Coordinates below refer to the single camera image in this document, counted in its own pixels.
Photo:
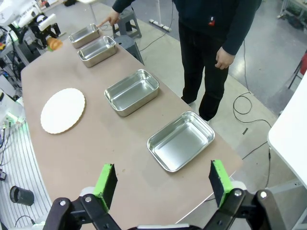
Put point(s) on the black robot mount stand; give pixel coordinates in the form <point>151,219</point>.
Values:
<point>26,52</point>

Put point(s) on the rectangular stainless steel container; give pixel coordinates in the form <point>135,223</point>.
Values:
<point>84,36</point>
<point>96,51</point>
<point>180,141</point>
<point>132,93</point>

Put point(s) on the white power strip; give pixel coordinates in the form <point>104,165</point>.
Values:
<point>160,25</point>

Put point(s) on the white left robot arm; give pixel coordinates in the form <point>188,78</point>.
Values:
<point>14,12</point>

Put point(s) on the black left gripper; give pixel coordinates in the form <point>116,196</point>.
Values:
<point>39,33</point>

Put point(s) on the black cylindrical cup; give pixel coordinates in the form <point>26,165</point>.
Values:
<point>22,197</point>

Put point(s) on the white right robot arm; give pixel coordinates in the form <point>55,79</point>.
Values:
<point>8,107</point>

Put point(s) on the person's right forearm dark sleeve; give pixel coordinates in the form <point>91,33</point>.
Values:
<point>121,5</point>

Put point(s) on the person's left hand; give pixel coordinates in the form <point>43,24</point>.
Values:
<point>224,60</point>

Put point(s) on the white striped floor mat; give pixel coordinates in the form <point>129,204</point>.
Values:
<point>16,163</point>

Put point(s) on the grey plastic stool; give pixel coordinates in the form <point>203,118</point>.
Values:
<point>127,18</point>
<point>130,45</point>

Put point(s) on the white scalloped plate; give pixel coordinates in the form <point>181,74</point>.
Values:
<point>62,110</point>

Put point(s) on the large white side table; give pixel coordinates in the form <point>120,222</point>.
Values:
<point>290,134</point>

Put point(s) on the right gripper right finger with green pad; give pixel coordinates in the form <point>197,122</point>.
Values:
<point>221,187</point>

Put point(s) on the golden brown croissant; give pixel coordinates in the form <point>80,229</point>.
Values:
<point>55,43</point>

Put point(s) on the person's left forearm dark sleeve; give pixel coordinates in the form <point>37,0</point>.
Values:
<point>237,36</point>

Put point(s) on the person's right hand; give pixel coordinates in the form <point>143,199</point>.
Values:
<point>114,18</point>

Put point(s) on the person in dark clothes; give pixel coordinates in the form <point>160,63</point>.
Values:
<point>204,36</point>

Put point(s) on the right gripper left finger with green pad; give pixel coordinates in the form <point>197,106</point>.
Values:
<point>105,189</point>

